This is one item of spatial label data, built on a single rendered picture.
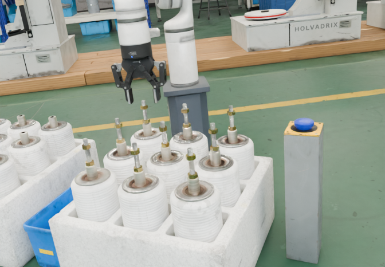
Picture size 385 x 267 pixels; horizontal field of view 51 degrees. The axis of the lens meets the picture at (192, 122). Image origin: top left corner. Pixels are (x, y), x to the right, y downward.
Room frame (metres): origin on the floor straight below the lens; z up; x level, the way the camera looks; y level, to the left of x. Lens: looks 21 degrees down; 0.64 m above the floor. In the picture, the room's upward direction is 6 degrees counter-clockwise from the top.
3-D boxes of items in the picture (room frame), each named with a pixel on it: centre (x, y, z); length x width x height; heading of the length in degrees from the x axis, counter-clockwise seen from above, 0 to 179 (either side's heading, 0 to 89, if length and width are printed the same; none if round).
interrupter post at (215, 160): (0.77, -0.04, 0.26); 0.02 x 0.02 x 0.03
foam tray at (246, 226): (0.82, 0.07, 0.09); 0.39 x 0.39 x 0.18; 65
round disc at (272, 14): (3.01, -0.61, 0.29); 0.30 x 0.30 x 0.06
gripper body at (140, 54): (0.98, 0.12, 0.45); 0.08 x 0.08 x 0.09
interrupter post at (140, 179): (0.72, 0.12, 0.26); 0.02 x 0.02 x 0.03
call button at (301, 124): (0.77, -0.23, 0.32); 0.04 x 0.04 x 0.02
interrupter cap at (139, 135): (0.98, 0.12, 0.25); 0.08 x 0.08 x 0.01
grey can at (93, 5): (5.48, 1.13, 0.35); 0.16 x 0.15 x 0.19; 94
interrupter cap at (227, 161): (0.77, -0.04, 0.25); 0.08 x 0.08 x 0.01
